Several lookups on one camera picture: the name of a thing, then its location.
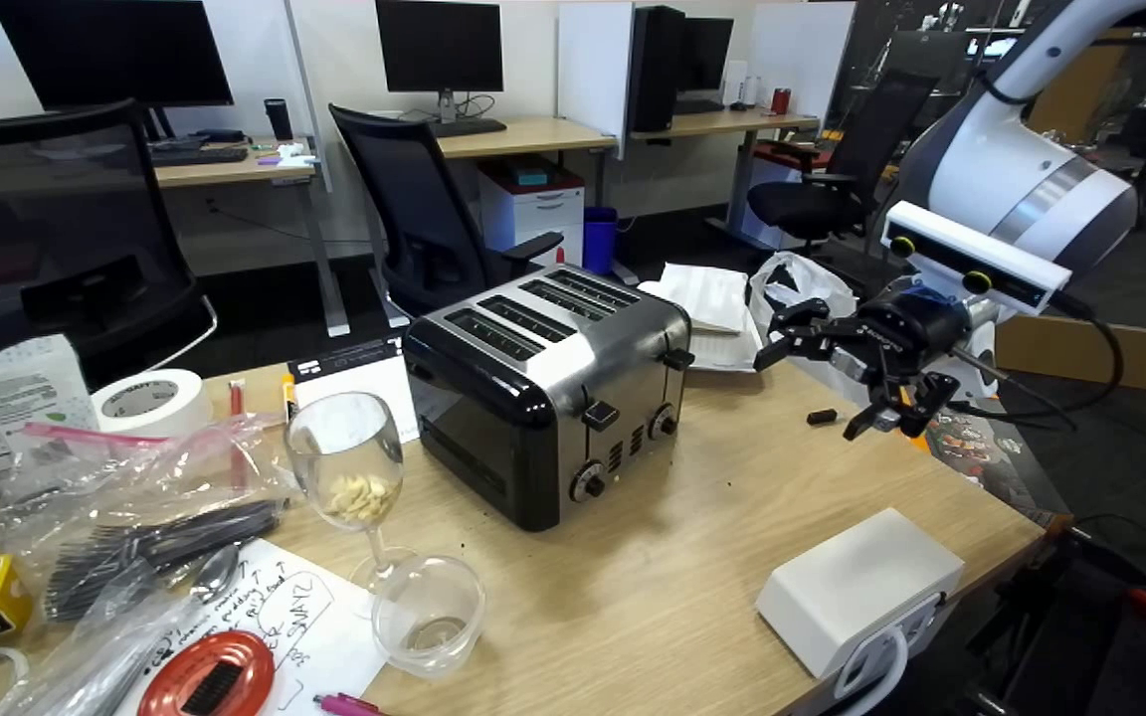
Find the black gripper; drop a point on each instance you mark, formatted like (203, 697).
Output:
(911, 339)

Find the black toaster knob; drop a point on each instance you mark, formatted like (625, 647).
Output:
(663, 424)
(587, 482)

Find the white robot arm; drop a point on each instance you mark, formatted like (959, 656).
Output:
(997, 173)

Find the black toaster lever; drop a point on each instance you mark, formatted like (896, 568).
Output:
(679, 360)
(598, 413)

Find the silver black four-slot toaster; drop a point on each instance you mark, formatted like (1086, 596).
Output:
(518, 400)

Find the small black object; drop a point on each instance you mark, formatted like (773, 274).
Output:
(821, 413)

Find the white plastic shopping bag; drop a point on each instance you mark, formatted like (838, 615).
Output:
(813, 278)

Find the white wrist mounting block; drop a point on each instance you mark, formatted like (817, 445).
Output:
(975, 259)

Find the white napkin stack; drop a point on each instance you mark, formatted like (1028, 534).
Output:
(704, 295)

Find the black office chair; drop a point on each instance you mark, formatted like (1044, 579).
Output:
(823, 200)
(420, 212)

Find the white rectangular box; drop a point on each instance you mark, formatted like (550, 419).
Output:
(858, 591)

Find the red cup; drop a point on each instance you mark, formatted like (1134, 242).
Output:
(781, 102)

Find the wooden office desk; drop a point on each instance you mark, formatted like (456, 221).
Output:
(716, 124)
(518, 135)

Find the blue waste bin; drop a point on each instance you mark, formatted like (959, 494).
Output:
(598, 240)

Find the white board panel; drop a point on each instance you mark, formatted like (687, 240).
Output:
(796, 59)

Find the white printer box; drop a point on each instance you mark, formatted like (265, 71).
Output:
(534, 212)

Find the white partition panel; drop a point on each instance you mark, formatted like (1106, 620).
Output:
(594, 63)

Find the white card box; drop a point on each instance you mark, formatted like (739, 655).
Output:
(359, 391)

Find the clear plastic cup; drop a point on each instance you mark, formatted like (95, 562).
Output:
(427, 619)

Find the black monitor on stand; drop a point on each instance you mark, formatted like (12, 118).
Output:
(438, 45)

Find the clear wine glass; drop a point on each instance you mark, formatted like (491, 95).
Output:
(341, 458)

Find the pink marker pen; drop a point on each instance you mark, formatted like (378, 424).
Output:
(349, 704)

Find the white handwritten paper sheet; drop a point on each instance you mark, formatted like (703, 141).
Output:
(294, 620)

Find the small black speaker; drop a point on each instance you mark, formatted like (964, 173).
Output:
(280, 118)

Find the wooden desk with keyboard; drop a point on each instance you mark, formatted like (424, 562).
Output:
(239, 173)

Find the black keyboard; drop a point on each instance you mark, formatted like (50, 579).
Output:
(197, 147)

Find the white tape roll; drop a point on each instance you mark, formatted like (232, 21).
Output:
(150, 400)

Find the clear bag with pink zip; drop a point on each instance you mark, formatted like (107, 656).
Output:
(136, 461)

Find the clear bag of black items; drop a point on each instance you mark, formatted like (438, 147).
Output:
(150, 551)

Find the red tape dispenser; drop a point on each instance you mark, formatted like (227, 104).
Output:
(167, 681)

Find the large black computer monitor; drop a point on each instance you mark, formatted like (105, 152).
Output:
(107, 53)

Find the black mesh back chair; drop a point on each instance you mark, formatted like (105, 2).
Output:
(57, 240)

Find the crumpled clear plastic bag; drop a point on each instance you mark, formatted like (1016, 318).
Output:
(70, 649)

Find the folded newspaper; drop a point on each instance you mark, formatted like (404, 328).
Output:
(10, 400)

